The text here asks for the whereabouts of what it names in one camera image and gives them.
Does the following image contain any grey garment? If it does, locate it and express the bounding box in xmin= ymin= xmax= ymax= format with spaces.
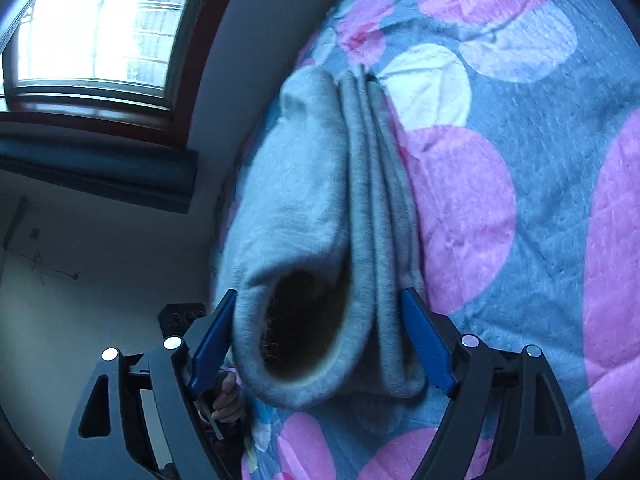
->
xmin=216 ymin=66 xmax=426 ymax=410

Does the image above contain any person's left hand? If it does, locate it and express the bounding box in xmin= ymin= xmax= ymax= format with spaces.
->
xmin=196 ymin=368 xmax=245 ymax=426

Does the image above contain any dark blue curtain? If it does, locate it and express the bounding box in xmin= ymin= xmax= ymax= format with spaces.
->
xmin=1 ymin=125 xmax=198 ymax=214

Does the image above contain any floral circle-pattern bed cover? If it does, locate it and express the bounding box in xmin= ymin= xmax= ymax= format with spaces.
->
xmin=214 ymin=0 xmax=640 ymax=480

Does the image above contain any bright window with frame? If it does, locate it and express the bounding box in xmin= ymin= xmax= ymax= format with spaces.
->
xmin=1 ymin=0 xmax=231 ymax=148

